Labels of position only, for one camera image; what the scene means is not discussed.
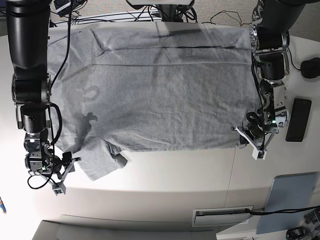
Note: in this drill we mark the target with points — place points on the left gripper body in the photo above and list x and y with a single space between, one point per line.
259 133

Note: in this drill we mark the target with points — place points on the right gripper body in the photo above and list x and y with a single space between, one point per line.
41 160

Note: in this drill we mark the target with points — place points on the grey T-shirt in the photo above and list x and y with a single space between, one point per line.
148 91

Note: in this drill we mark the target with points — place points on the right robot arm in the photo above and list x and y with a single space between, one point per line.
27 30

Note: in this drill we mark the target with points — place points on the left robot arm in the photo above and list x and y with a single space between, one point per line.
270 40

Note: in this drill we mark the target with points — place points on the black smartphone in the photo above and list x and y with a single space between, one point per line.
298 120

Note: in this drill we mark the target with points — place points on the orange blue tool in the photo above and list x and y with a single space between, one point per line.
2 207

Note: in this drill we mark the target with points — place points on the grey blue tablet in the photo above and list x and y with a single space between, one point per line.
291 191

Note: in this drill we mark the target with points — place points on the black computer mouse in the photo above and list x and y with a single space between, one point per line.
310 69

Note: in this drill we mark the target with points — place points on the white cable tray slot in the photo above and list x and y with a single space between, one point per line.
214 217

